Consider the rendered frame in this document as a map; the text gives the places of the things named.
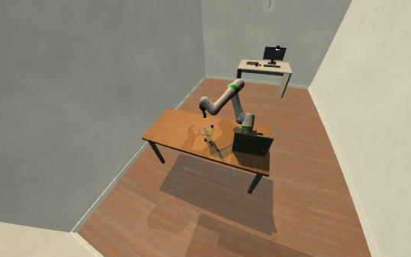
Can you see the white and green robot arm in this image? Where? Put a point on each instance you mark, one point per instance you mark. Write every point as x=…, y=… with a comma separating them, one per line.
x=231, y=94

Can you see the light tan flat mat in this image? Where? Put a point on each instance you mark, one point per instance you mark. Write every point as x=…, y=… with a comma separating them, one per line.
x=206, y=131

